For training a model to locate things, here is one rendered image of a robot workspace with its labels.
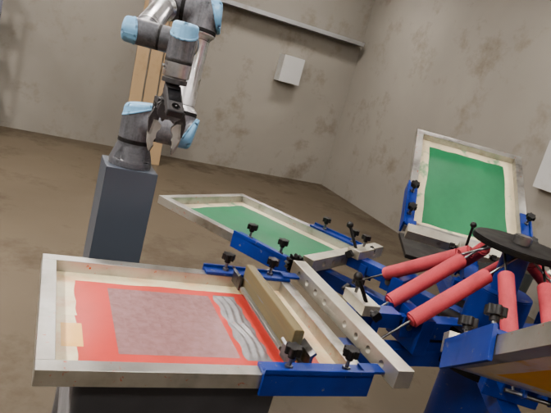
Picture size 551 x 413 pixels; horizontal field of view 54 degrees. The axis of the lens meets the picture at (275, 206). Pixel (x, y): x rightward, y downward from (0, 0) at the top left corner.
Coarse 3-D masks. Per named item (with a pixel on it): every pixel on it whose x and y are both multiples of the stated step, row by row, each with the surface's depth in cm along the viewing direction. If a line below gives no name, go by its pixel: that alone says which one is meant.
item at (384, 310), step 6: (384, 306) 173; (390, 306) 174; (384, 312) 168; (390, 312) 169; (396, 312) 171; (366, 318) 165; (384, 318) 168; (390, 318) 169; (396, 318) 170; (384, 324) 169; (390, 324) 170; (396, 324) 171
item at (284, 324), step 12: (252, 276) 166; (252, 288) 165; (264, 288) 157; (264, 300) 155; (276, 300) 151; (264, 312) 154; (276, 312) 147; (288, 312) 145; (276, 324) 146; (288, 324) 139; (288, 336) 139; (300, 336) 137
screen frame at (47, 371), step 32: (64, 256) 159; (288, 288) 180; (320, 320) 162; (32, 384) 106; (64, 384) 109; (96, 384) 111; (128, 384) 114; (160, 384) 117; (192, 384) 120; (224, 384) 123; (256, 384) 126
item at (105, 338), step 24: (96, 336) 129; (120, 336) 132; (144, 336) 135; (168, 336) 138; (192, 336) 141; (216, 336) 144; (264, 336) 151; (96, 360) 120; (120, 360) 122; (144, 360) 125; (168, 360) 127; (192, 360) 130; (216, 360) 133; (240, 360) 136; (312, 360) 146
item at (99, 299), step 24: (96, 288) 152; (120, 288) 156; (144, 288) 160; (168, 288) 164; (96, 312) 140; (120, 312) 143; (144, 312) 146; (168, 312) 150; (192, 312) 154; (216, 312) 158
